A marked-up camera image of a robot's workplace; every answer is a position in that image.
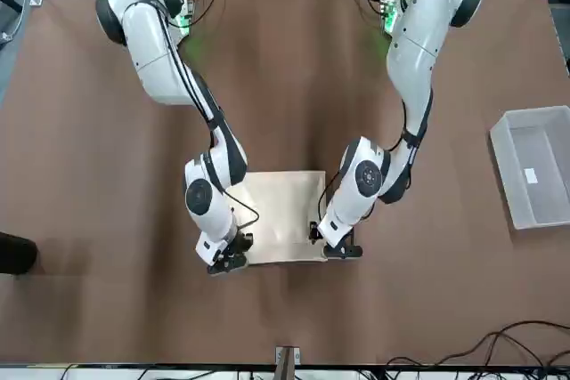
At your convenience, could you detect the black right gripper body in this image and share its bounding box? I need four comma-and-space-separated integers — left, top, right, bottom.
222, 230, 256, 260

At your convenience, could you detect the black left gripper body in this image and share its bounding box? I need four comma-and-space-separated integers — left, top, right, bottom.
322, 237, 357, 261

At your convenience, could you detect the cream tablecloth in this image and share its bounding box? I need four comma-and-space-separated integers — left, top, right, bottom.
240, 169, 330, 267

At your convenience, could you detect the clear plastic bin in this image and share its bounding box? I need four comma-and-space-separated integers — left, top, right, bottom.
489, 105, 570, 231

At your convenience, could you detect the dark flower vase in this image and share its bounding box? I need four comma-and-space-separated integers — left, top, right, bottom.
0, 231, 39, 276

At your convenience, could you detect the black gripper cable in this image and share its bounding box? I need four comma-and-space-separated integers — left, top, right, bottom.
149, 0, 261, 230
316, 85, 436, 226

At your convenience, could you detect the aluminium frame post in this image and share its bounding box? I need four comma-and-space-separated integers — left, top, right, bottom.
273, 345, 302, 380

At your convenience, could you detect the long black table cable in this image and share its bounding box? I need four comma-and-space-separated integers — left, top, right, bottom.
385, 319, 570, 368

